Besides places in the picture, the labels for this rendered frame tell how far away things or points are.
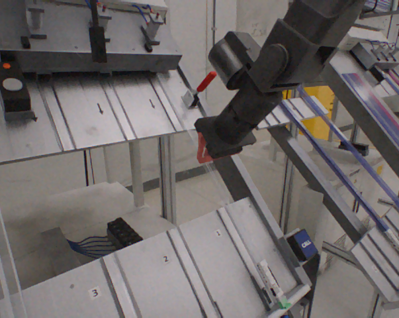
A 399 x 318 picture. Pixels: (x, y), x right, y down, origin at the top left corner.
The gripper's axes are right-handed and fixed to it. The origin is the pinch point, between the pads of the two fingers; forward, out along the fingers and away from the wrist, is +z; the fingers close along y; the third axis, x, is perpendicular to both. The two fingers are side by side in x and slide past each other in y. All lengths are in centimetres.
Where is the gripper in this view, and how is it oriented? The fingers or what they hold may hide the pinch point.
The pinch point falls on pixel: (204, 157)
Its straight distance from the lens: 52.8
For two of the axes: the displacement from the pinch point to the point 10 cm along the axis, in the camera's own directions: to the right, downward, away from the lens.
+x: 4.5, 8.5, -2.8
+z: -4.4, 4.9, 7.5
